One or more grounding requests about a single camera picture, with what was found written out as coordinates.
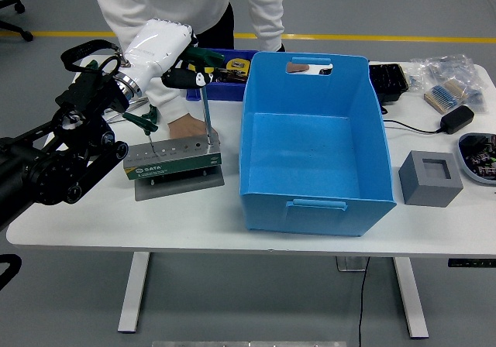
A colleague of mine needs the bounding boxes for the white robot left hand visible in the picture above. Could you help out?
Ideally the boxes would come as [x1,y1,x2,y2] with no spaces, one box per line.
[122,17,215,91]

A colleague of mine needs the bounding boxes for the large green T-handle hex key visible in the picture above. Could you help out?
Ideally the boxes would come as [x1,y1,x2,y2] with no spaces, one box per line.
[180,47,226,147]

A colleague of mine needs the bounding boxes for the dark small items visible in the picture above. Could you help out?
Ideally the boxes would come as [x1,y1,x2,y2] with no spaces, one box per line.
[212,67,249,84]

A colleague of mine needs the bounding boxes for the clear plastic component bags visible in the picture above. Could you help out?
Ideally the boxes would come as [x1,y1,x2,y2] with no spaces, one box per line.
[409,53,487,112]

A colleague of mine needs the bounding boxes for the short green T-handle hex key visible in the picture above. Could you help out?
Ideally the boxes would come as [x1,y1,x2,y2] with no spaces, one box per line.
[139,105,160,126]

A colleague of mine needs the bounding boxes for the black electronic parts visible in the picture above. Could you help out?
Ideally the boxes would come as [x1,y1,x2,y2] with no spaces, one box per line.
[461,134,496,180]

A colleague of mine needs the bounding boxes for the small green T-handle hex key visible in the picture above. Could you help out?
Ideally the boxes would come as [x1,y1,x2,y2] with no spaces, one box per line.
[122,112,160,157]

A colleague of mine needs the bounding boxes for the black office chair base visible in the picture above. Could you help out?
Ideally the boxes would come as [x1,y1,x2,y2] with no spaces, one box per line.
[0,0,34,42]

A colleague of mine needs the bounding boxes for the dark blue small bin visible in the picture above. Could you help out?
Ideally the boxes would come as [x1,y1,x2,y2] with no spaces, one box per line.
[184,47,259,102]

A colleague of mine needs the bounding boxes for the light blue plastic box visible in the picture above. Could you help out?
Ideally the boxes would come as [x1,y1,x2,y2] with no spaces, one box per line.
[236,50,398,239]

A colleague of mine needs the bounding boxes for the taped resistor strip bundle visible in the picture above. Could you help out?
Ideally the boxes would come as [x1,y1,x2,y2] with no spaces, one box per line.
[423,79,468,115]

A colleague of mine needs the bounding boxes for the silver green hex key stand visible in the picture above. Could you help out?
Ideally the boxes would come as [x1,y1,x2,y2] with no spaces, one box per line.
[122,132,226,202]

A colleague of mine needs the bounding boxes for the metal floor plate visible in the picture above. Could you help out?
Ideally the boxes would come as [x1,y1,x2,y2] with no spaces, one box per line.
[336,256,369,273]

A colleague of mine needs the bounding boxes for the person's right hand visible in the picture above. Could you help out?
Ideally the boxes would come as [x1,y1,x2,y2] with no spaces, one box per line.
[167,112,219,141]

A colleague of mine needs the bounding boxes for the grey foam cube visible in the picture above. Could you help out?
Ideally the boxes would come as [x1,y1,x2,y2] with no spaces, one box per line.
[398,150,464,208]

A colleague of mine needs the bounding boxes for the grey blue parts tray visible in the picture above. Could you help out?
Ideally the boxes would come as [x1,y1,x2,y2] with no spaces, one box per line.
[456,132,496,186]

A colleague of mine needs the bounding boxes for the black floor cable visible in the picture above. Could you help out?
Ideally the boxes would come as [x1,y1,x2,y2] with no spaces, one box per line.
[356,256,371,347]

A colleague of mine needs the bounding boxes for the black table control panel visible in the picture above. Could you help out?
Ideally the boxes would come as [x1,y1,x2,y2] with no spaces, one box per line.
[447,258,496,268]

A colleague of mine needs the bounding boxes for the black power adapter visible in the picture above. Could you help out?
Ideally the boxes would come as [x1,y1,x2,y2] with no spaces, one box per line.
[439,105,475,134]

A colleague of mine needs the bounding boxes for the yellow tape measure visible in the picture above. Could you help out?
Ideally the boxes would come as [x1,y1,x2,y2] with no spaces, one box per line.
[226,57,251,73]

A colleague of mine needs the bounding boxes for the black ribbed tray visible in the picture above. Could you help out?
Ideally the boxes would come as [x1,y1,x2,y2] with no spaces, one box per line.
[367,63,410,106]

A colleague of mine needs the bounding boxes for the white table leg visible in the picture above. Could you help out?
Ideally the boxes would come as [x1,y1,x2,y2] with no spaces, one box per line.
[392,256,429,339]
[117,252,150,333]

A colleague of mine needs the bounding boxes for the black adapter cable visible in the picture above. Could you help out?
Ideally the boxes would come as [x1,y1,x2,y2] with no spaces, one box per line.
[381,119,443,134]

